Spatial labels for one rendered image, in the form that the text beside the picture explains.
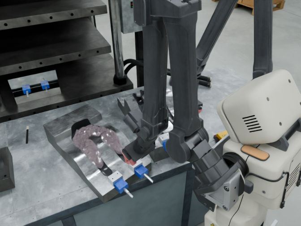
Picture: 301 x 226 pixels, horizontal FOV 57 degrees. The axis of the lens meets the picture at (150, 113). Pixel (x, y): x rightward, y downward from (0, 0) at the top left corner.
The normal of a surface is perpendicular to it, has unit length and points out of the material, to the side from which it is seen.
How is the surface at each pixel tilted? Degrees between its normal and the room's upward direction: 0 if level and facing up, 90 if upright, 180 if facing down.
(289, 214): 0
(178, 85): 89
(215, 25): 79
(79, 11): 90
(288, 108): 48
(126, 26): 90
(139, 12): 90
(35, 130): 0
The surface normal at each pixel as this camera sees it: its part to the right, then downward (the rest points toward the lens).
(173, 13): -0.71, 0.44
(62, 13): 0.42, 0.55
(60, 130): -0.01, -0.79
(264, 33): -0.54, 0.33
